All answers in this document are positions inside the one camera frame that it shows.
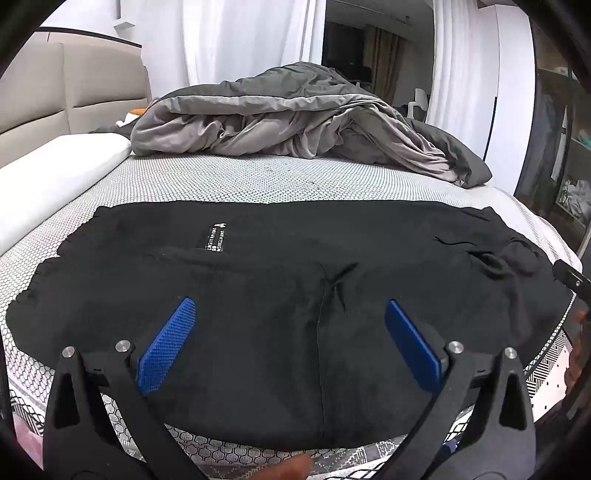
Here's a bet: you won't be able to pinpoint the black pants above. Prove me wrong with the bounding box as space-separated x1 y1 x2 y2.
6 199 570 450

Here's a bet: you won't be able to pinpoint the beige padded headboard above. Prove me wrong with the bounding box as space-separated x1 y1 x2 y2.
0 28 151 160

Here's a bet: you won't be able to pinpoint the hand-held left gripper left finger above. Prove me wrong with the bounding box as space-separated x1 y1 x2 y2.
42 296 208 480

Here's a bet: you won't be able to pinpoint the person's right hand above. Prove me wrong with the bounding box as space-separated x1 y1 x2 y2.
567 308 591 386

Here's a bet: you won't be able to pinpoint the brown curtain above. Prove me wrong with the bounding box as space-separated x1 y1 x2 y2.
369 25 400 107

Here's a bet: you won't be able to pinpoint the white chair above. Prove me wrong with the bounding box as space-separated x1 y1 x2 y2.
406 88 432 118

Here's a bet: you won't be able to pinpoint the orange plush toy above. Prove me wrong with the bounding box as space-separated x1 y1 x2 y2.
115 107 148 127

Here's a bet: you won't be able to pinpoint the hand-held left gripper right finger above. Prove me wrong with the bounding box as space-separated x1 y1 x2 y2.
365 299 539 480

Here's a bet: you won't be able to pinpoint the grey duvet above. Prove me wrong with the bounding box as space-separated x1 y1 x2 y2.
130 61 492 189

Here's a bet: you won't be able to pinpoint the white pillow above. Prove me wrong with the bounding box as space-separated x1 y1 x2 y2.
0 134 132 252

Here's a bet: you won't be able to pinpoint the person's left hand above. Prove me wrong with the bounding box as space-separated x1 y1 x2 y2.
265 453 319 480

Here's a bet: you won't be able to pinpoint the glass door wardrobe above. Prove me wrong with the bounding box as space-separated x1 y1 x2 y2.
515 18 591 259

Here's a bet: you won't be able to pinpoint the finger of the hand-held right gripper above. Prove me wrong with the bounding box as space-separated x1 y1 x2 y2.
553 260 591 296

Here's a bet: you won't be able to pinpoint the white curtain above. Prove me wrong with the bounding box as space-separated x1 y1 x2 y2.
425 0 497 139
139 0 328 93

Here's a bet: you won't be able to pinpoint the white honeycomb mattress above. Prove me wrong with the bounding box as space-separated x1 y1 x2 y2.
0 152 585 480

